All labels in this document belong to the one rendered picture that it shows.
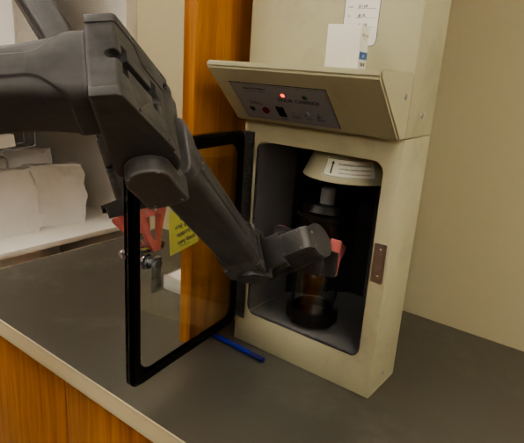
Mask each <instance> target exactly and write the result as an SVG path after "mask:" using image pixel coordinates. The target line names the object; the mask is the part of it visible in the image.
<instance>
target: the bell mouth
mask: <svg viewBox="0 0 524 443"><path fill-rule="evenodd" d="M303 173H304V174H305V175H306V176H308V177H310V178H314V179H317V180H321V181H324V182H329V183H333V184H340V185H357V186H382V167H381V165H380V164H379V163H377V162H376V161H374V160H368V159H363V158H358V157H352V156H343V155H338V154H332V153H327V152H322V151H316V150H314V152H313V154H312V156H311V157H310V159H309V161H308V163H307V164H306V166H305V168H304V170H303Z"/></svg>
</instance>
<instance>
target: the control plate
mask: <svg viewBox="0 0 524 443"><path fill-rule="evenodd" d="M229 84H230V86H231V87H232V89H233V91H234V92H235V93H236V95H237V97H238V99H239V101H240V102H241V104H242V106H243V108H244V110H245V111H246V113H247V114H248V116H250V117H256V118H262V119H269V120H281V121H287V122H294V123H300V124H306V125H313V126H320V127H331V128H337V129H341V127H340V125H339V123H338V119H337V117H336V114H335V112H334V110H333V108H332V105H331V101H330V100H329V97H328V95H327V92H326V90H320V89H311V88H301V87H291V86H281V85H271V84H253V83H243V82H233V81H229ZM280 93H283V94H284V95H285V96H286V97H285V98H282V97H281V96H280ZM302 95H304V96H306V97H307V98H308V99H307V100H303V99H302ZM250 106H253V107H255V110H254V111H253V110H252V109H251V108H250ZM275 106H280V107H283V109H284V111H285V113H286V115H287V117H281V116H279V114H278V112H277V110H276V108H275ZM263 107H267V108H268V109H269V110H270V112H269V113H264V112H263V110H262V108H263ZM292 111H296V112H297V114H296V115H293V113H292ZM304 113H308V114H309V116H307V117H305V116H304V115H305V114H304ZM317 114H321V115H322V118H320V119H318V118H317Z"/></svg>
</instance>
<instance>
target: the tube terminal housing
mask: <svg viewBox="0 0 524 443"><path fill-rule="evenodd" d="M345 1H346V0H253V2H252V18H251V49H250V62H262V63H276V64H291V65H305V66H319V67H324V61H325V52H326V42H327V33H328V25H329V24H343V19H344V10H345ZM451 1H452V0H382V2H381V9H380V17H379V24H378V31H377V39H376V46H375V47H368V54H367V61H366V69H377V70H388V71H398V72H409V73H412V74H413V75H414V78H413V85H412V91H411V102H410V108H409V114H408V120H407V127H406V133H405V138H403V140H401V141H394V140H388V139H383V138H376V137H370V136H364V135H357V134H346V133H340V132H333V131H327V130H321V129H315V128H308V127H297V126H290V125H284V124H278V123H272V122H265V121H259V120H247V119H246V125H245V130H247V131H252V132H255V146H254V161H253V175H252V190H251V218H250V224H252V215H253V201H254V186H255V171H256V157H257V148H258V145H259V144H266V143H276V144H281V145H286V146H291V147H297V148H302V149H312V150H316V151H322V152H327V153H332V154H338V155H343V156H352V157H358V158H363V159H368V160H374V161H376V162H377V163H379V164H380V165H381V167H382V187H381V193H380V199H379V207H378V213H377V220H376V226H375V239H374V245H373V252H372V258H371V265H370V272H369V278H368V290H367V297H366V304H365V310H364V317H363V324H362V331H361V337H360V349H359V351H358V352H357V353H356V354H354V355H349V354H347V353H344V352H341V351H339V350H337V349H334V348H332V347H329V346H328V345H324V344H322V343H320V342H317V341H316V340H313V339H311V338H307V337H305V336H303V335H301V334H299V333H296V332H294V331H292V330H289V329H286V328H284V327H282V326H279V325H278V324H275V323H272V322H269V321H267V320H266V319H263V318H261V317H258V316H255V315H253V314H252V313H251V312H250V310H249V309H248V306H247V300H248V285H249V283H246V291H245V306H244V318H242V317H240V316H235V333H234V337H235V338H238V339H240V340H243V341H244V342H246V343H248V344H250V345H254V346H256V347H257V348H259V349H261V350H263V351H266V352H269V353H271V354H272V355H274V356H276V357H279V358H281V359H283V360H285V361H287V362H290V363H292V364H294V365H296V366H298V367H301V368H303V369H305V370H307V371H309V372H311V373H313V374H316V375H318V376H320V377H322V378H324V379H326V380H328V381H331V382H333V383H335V384H338V385H339V386H341V387H343V388H345V389H348V390H351V391H352V392H354V393H356V394H358V395H360V396H364V397H366V398H369V397H370V396H371V395H372V394H373V393H374V392H375V391H376V390H377V389H378V388H379V387H380V386H381V385H382V384H383V383H384V382H385V381H386V380H387V379H388V378H389V377H390V376H391V375H392V373H393V367H394V362H395V357H396V351H397V340H398V335H399V329H400V323H401V318H402V312H403V306H404V297H405V290H406V285H407V280H408V273H409V268H410V262H411V252H412V246H413V240H414V235H415V229H416V224H417V218H418V208H419V202H420V196H421V191H422V185H423V179H424V174H425V168H426V158H427V152H428V146H429V141H430V133H431V128H432V123H433V113H434V107H435V101H436V96H437V90H438V84H439V79H440V68H441V63H442V57H443V51H444V46H445V40H446V34H447V29H448V18H449V12H450V7H451ZM375 243H381V244H384V245H388V248H387V254H386V260H385V266H384V273H383V279H382V285H381V284H378V283H375V282H373V281H370V277H371V271H372V264H373V257H374V251H375Z"/></svg>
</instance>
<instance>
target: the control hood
mask: <svg viewBox="0 0 524 443"><path fill-rule="evenodd" d="M207 67H208V68H209V70H210V72H211V73H212V75H213V77H214V78H215V80H216V82H217V83H218V84H219V86H220V88H221V89H222V92H223V93H224V95H225V97H226V98H227V100H228V101H229V103H230V105H231V106H232V108H233V110H234V111H235V113H236V115H237V117H239V118H241V119H247V120H259V121H265V122H272V123H278V124H284V125H290V126H297V127H308V128H315V129H321V130H327V131H333V132H340V133H346V134H357V135H364V136H370V137H376V138H383V139H388V140H394V141H401V140H403V138H405V133H406V127H407V120H408V114H409V108H410V102H411V91H412V85H413V78H414V75H413V74H412V73H409V72H398V71H388V70H377V69H349V68H334V67H319V66H305V65H291V64H276V63H262V62H233V61H219V60H208V62H207ZM229 81H233V82H243V83H253V84H271V85H281V86H291V87H301V88H311V89H320V90H326V92H327V95H328V97H329V100H330V101H331V105H332V108H333V110H334V112H335V114H336V117H337V119H338V123H339V125H340V127H341V129H337V128H331V127H320V126H313V125H306V124H300V123H294V122H287V121H281V120H269V119H262V118H256V117H250V116H248V114H247V113H246V111H245V110H244V108H243V106H242V104H241V102H240V101H239V99H238V97H237V95H236V93H235V92H234V91H233V89H232V87H231V86H230V84H229Z"/></svg>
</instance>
